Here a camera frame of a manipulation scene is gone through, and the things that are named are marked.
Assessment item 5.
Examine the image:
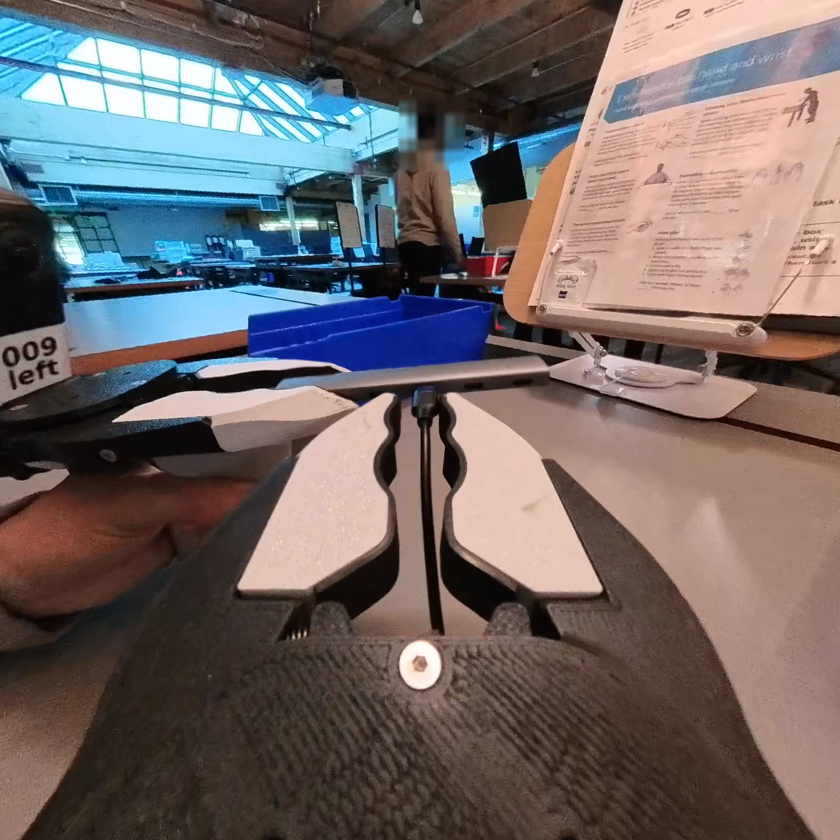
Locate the grey wood-edged table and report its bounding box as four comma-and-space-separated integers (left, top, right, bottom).
62, 285, 395, 375
420, 272, 513, 291

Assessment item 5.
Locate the person's left hand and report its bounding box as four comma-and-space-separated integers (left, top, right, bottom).
0, 469, 258, 621

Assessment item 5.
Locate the grey desk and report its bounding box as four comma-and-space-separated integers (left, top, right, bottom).
0, 338, 840, 840

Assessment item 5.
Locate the wooden document stand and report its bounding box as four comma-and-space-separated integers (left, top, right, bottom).
502, 0, 840, 421

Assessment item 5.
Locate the black computer monitor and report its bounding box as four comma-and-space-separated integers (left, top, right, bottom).
469, 141, 529, 207

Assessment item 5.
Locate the blue plastic bin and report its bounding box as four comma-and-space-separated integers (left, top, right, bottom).
247, 294, 494, 375

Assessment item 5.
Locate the brown cardboard box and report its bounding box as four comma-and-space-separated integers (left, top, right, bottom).
482, 200, 532, 250

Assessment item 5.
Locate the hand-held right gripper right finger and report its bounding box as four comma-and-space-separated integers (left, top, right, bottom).
438, 392, 603, 599

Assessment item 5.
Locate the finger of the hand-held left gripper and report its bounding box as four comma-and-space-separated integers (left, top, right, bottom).
177, 357, 350, 393
113, 386, 360, 455

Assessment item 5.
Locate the black cable black plug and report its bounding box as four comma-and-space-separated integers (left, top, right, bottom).
412, 386, 446, 635

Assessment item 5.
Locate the grey USB hub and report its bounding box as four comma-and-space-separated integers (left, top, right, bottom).
274, 354, 552, 403

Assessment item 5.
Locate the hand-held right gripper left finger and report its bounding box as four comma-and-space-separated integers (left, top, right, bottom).
236, 392, 401, 598

